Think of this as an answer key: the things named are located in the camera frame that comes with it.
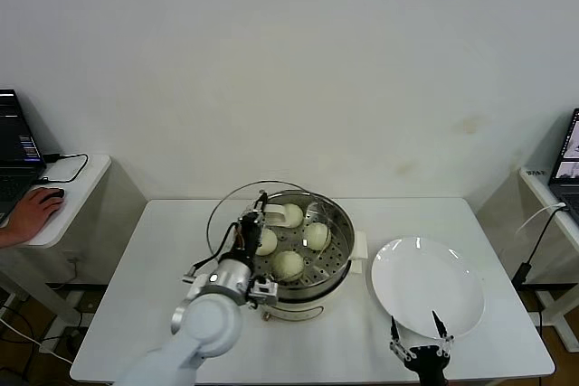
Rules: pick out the black laptop with dock icons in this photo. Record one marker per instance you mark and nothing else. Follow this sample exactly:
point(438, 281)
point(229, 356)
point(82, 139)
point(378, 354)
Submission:
point(18, 133)

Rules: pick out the white steamed baozi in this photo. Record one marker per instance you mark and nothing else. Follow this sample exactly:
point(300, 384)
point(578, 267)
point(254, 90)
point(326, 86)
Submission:
point(269, 243)
point(316, 237)
point(287, 266)
point(296, 219)

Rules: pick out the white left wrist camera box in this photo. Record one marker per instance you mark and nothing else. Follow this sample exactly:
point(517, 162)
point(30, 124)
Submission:
point(264, 293)

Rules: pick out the person's bare hand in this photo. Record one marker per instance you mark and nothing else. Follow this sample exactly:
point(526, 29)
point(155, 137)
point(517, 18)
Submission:
point(34, 216)

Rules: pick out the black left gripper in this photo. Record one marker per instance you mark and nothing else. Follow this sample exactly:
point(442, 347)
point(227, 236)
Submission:
point(249, 237)

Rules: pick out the person's bare forearm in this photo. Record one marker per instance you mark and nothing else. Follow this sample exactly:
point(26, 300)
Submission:
point(4, 237)

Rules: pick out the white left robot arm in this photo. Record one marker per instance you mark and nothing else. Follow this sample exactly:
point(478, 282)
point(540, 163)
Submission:
point(208, 322)

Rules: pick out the black computer mouse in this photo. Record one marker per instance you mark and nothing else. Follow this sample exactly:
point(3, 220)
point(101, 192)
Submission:
point(58, 194)

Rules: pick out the white rounded side table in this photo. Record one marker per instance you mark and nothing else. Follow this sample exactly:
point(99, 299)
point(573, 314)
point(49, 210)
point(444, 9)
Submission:
point(86, 187)

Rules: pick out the steel perforated steamer basket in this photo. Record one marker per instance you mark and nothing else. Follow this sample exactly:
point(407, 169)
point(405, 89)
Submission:
point(337, 268)

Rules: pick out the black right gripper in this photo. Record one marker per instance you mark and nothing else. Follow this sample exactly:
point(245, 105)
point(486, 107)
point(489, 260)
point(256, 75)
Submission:
point(427, 361)

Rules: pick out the grey laptop showing camera windows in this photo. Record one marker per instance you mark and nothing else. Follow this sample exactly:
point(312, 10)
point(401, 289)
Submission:
point(567, 155)

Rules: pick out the white round plate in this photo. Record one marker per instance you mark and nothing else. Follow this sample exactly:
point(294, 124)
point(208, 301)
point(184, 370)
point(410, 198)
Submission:
point(425, 286)

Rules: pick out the white floor power strip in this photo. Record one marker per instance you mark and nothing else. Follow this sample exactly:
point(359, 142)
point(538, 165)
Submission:
point(52, 346)

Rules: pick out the white side table with label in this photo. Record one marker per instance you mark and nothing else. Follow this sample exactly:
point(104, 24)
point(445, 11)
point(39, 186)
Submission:
point(563, 311)

